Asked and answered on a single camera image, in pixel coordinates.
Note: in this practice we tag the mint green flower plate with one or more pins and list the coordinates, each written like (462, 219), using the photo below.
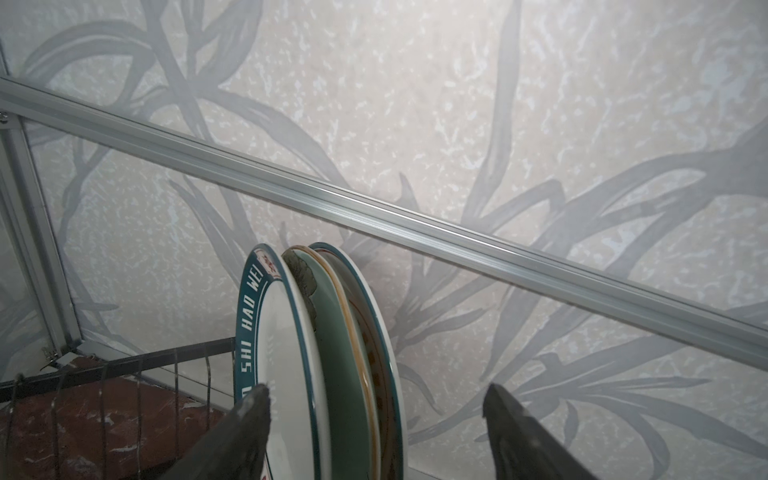
(354, 427)

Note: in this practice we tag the black wire dish rack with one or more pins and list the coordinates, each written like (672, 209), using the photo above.
(128, 418)

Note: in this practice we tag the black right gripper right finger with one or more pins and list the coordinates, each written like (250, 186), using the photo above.
(521, 447)

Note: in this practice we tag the orange sunburst plate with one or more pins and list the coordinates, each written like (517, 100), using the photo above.
(381, 359)

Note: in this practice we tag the white plate dark lettered rim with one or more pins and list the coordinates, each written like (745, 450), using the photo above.
(275, 347)

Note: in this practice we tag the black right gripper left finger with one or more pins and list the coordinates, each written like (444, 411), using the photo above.
(235, 448)

